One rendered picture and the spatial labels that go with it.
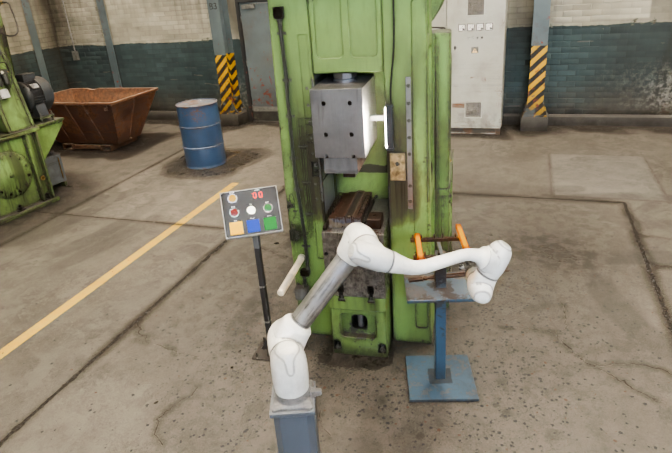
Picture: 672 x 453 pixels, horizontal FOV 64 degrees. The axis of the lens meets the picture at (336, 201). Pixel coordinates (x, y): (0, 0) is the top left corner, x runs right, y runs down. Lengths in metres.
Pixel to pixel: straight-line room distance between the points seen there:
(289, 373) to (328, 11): 1.90
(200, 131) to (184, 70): 3.29
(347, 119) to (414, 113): 0.39
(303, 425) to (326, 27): 2.05
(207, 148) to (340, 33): 4.83
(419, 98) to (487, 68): 5.21
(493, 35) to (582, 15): 1.35
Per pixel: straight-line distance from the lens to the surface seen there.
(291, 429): 2.59
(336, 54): 3.16
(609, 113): 9.13
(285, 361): 2.39
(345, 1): 3.11
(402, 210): 3.34
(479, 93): 8.37
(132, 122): 9.53
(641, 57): 9.03
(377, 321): 3.53
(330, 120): 3.08
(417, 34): 3.07
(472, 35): 8.25
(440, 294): 3.09
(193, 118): 7.61
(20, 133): 7.28
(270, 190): 3.27
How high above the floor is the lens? 2.32
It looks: 22 degrees down
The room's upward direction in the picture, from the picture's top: 4 degrees counter-clockwise
